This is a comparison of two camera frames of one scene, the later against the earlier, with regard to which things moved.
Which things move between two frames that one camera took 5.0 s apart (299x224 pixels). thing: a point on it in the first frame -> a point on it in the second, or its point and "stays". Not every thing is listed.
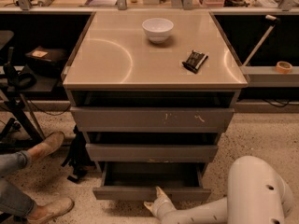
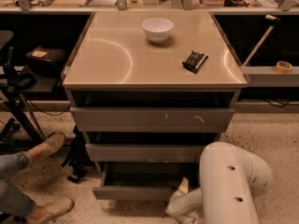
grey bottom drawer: [138, 180] stays
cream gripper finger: [160, 192] -> [184, 186]
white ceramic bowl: [158, 29] stays
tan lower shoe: [41, 214] stays
